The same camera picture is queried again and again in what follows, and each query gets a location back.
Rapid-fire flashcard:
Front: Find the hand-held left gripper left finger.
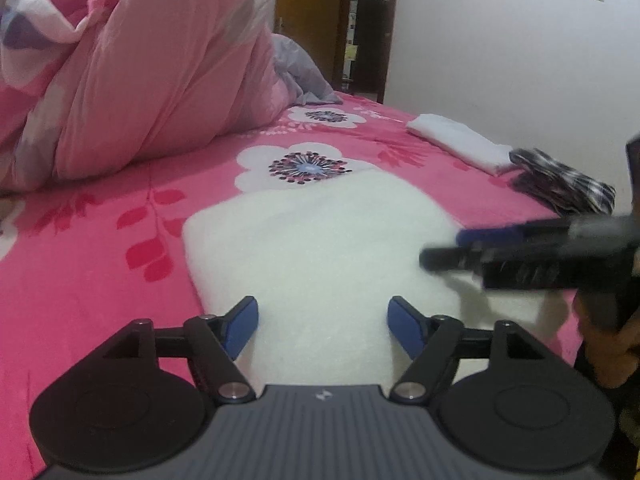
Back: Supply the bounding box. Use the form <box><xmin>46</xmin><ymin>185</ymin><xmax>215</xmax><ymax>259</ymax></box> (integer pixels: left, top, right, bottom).
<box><xmin>102</xmin><ymin>296</ymin><xmax>260</xmax><ymax>405</ymax></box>

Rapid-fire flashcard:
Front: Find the grey cloth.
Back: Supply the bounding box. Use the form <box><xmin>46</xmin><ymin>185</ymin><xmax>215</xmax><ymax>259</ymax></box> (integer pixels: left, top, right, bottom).
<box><xmin>270</xmin><ymin>34</ymin><xmax>343</xmax><ymax>107</ymax></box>

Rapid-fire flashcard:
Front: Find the pink floral quilt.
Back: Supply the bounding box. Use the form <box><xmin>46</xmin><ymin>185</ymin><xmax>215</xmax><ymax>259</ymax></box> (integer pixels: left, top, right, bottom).
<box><xmin>0</xmin><ymin>0</ymin><xmax>296</xmax><ymax>191</ymax></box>

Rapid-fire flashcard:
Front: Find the dark door frame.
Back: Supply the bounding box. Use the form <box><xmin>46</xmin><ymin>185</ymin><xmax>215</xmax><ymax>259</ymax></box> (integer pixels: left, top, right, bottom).
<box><xmin>342</xmin><ymin>0</ymin><xmax>401</xmax><ymax>103</ymax></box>

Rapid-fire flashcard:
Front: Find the folded white cloth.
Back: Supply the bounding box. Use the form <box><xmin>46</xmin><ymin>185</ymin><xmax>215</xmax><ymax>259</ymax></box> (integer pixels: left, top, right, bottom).
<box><xmin>406</xmin><ymin>113</ymin><xmax>516</xmax><ymax>177</ymax></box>

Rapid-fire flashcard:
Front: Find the dark plaid cloth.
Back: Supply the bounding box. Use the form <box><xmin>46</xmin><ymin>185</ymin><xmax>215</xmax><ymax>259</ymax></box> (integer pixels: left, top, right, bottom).
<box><xmin>509</xmin><ymin>148</ymin><xmax>617</xmax><ymax>216</ymax></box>

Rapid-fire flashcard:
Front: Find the wooden door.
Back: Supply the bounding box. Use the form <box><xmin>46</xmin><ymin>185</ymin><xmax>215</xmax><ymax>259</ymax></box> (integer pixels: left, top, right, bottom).
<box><xmin>275</xmin><ymin>0</ymin><xmax>356</xmax><ymax>88</ymax></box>

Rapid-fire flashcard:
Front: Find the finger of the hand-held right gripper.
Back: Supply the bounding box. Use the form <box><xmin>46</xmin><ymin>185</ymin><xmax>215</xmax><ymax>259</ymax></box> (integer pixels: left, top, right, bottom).
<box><xmin>456</xmin><ymin>220</ymin><xmax>576</xmax><ymax>247</ymax></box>
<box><xmin>419</xmin><ymin>244</ymin><xmax>486</xmax><ymax>273</ymax></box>

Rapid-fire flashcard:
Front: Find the person's right hand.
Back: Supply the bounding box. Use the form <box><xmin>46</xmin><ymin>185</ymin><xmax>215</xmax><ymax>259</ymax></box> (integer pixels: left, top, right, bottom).
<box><xmin>572</xmin><ymin>280</ymin><xmax>640</xmax><ymax>389</ymax></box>

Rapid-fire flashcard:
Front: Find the white fleece sweater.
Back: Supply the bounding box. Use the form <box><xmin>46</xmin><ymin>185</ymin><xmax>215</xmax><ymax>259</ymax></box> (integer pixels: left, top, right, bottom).
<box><xmin>182</xmin><ymin>170</ymin><xmax>571</xmax><ymax>391</ymax></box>

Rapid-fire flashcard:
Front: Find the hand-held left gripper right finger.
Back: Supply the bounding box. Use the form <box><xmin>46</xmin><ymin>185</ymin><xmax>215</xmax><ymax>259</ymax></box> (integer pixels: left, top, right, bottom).
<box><xmin>387</xmin><ymin>296</ymin><xmax>546</xmax><ymax>405</ymax></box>

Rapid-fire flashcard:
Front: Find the pink floral bed blanket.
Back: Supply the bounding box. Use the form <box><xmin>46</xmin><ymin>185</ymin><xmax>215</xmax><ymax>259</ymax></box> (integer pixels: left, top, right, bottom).
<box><xmin>0</xmin><ymin>92</ymin><xmax>626</xmax><ymax>480</ymax></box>

